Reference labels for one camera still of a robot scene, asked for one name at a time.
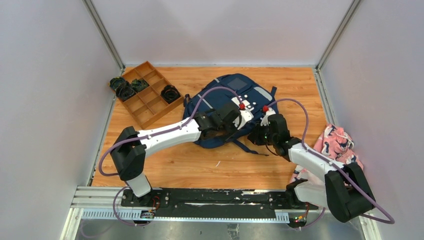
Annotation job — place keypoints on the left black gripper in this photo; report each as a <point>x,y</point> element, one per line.
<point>235,118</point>

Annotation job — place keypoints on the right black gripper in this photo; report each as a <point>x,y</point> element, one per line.
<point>255,136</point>

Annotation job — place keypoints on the navy blue backpack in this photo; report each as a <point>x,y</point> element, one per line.
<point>213,97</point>

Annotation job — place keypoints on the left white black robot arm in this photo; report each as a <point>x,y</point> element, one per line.
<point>133,147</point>

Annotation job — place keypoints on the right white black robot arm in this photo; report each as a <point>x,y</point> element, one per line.
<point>341,188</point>

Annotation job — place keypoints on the black rolled belt in tray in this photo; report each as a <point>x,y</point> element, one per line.
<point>170,93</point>

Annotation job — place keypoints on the wooden compartment tray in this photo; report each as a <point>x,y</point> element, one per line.
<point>148,106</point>

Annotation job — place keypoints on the pink patterned cloth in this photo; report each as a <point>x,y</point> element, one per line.
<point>333,149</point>

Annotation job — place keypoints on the green rolled band in tray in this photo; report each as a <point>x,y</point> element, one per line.
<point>139,85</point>

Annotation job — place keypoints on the black rolled band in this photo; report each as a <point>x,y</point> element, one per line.
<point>124,91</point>

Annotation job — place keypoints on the dark green rolled band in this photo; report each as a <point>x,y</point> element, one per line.
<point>115,82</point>

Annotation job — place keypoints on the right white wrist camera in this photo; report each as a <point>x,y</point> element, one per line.
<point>265,119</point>

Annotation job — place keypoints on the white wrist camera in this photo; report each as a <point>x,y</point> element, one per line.
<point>245,117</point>
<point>265,119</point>

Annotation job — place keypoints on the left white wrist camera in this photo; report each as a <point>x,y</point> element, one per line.
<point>245,117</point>

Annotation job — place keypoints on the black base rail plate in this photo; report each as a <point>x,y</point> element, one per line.
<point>213,203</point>

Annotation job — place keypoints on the aluminium slotted rail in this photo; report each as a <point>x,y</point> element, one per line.
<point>105,203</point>

